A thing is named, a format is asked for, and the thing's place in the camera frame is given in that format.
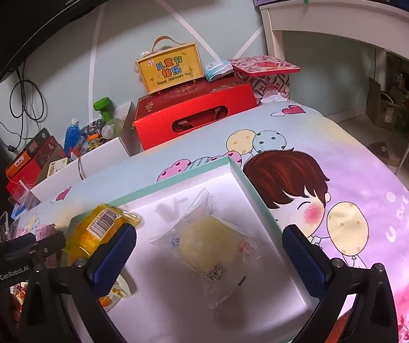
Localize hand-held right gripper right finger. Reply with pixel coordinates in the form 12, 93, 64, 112
281, 224, 400, 343

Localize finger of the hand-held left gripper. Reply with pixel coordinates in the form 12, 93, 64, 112
0, 232, 66, 263

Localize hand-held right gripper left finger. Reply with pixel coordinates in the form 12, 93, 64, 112
19, 223, 138, 343

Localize pink snack packet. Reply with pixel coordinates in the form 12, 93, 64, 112
33, 222, 58, 240

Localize white packet with orange print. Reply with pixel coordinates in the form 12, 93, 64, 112
98, 274, 132, 308

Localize yellow translucent snack packet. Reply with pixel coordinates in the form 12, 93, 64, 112
61, 203, 143, 269

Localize white tray with teal rim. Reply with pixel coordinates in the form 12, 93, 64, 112
52, 155, 320, 343

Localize clear pastry packet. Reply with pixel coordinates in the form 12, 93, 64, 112
149, 188, 263, 310

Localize orange red snack packet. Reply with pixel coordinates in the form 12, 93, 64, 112
9, 283, 30, 316

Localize clear plastic box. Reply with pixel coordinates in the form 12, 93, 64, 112
8, 182, 34, 205

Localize yellow card box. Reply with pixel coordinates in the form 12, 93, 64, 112
47, 158, 68, 178

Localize red cardboard box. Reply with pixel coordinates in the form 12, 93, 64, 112
6, 136, 66, 194

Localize flat orange black box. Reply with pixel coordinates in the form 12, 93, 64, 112
5, 128, 52, 180

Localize cartoon printed cloth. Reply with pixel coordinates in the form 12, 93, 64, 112
11, 102, 409, 343

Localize white cardboard box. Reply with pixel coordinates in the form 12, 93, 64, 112
31, 102, 141, 201

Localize blue bottle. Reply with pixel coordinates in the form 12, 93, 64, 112
64, 117, 82, 151

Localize pile of toy cars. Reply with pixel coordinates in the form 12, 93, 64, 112
70, 121, 106, 158

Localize clear plastic ball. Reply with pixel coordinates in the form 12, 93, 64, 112
102, 118, 125, 138

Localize green dumbbell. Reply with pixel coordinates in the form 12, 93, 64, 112
94, 98, 114, 122

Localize brown cardboard boxes under desk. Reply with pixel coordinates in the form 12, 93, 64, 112
365, 77, 409, 133

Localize red patterned box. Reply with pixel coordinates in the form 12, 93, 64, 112
229, 54, 301, 101

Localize blue wipes packet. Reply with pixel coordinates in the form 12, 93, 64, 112
204, 60, 234, 82

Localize black television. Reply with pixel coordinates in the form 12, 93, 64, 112
0, 0, 207, 86

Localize white desk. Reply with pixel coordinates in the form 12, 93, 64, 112
259, 0, 409, 190

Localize black adapter cable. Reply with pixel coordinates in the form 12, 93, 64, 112
0, 125, 16, 152

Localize black looped cable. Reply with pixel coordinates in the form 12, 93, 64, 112
9, 61, 45, 123

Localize red gift box with handle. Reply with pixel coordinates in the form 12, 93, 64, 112
133, 78, 259, 153

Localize yellow wooden box with handle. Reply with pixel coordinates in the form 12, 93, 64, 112
135, 36, 206, 95

